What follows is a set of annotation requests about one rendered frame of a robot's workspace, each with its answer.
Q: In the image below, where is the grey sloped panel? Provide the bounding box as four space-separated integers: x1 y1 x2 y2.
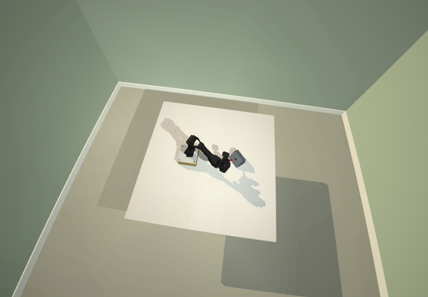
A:
229 150 246 168

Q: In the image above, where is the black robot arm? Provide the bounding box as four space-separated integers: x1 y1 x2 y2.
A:
184 135 231 171

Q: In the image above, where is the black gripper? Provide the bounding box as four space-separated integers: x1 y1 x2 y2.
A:
220 152 230 173

